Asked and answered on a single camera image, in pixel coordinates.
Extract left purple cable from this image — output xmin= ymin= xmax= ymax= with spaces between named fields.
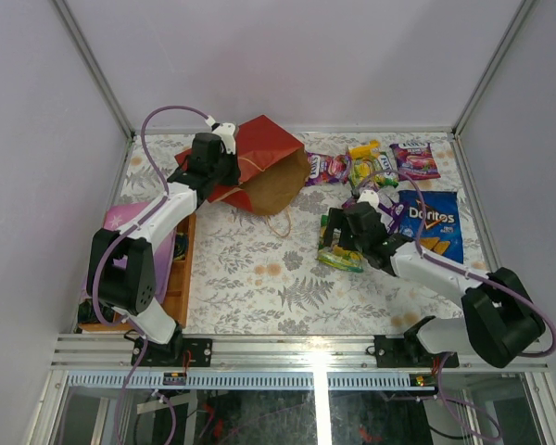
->
xmin=91 ymin=105 xmax=217 ymax=445

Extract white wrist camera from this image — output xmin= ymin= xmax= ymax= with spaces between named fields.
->
xmin=205 ymin=115 xmax=238 ymax=155
xmin=357 ymin=188 xmax=380 ymax=211

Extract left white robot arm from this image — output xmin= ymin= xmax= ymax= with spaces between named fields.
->
xmin=86 ymin=124 xmax=240 ymax=366

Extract aluminium front rail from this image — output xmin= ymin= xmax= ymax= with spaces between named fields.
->
xmin=50 ymin=334 xmax=550 ymax=372

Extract purple pink cloth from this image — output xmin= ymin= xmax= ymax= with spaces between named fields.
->
xmin=103 ymin=202 xmax=175 ymax=303

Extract yellow green candy bag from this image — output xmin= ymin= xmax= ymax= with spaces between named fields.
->
xmin=317 ymin=215 xmax=363 ymax=273

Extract blue silver chips bag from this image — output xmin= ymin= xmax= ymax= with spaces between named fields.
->
xmin=398 ymin=190 xmax=464 ymax=263

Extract wooden tray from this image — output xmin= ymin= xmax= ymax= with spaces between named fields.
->
xmin=77 ymin=214 xmax=196 ymax=333

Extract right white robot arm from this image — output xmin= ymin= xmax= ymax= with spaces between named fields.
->
xmin=322 ymin=202 xmax=546 ymax=368

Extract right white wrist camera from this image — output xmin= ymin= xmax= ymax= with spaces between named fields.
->
xmin=357 ymin=188 xmax=380 ymax=211

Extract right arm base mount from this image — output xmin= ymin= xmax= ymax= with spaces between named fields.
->
xmin=373 ymin=335 xmax=447 ymax=369

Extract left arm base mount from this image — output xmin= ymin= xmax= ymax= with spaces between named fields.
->
xmin=139 ymin=337 xmax=213 ymax=369

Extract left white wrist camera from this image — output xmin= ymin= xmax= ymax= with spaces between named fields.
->
xmin=205 ymin=115 xmax=238 ymax=155

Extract yellow snack bag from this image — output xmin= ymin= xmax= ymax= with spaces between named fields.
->
xmin=347 ymin=140 xmax=381 ymax=160

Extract red paper bag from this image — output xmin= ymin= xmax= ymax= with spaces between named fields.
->
xmin=174 ymin=114 xmax=310 ymax=238

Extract purple candy bag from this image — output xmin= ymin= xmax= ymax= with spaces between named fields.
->
xmin=342 ymin=184 xmax=409 ymax=235
xmin=389 ymin=142 xmax=440 ymax=181
xmin=305 ymin=152 xmax=351 ymax=186

